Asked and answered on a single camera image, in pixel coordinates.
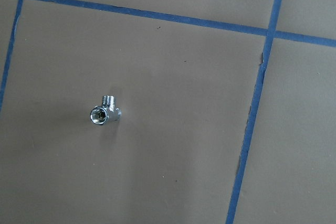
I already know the brown paper table mat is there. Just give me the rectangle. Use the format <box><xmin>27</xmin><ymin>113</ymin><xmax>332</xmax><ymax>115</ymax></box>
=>
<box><xmin>1</xmin><ymin>0</ymin><xmax>335</xmax><ymax>223</ymax></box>

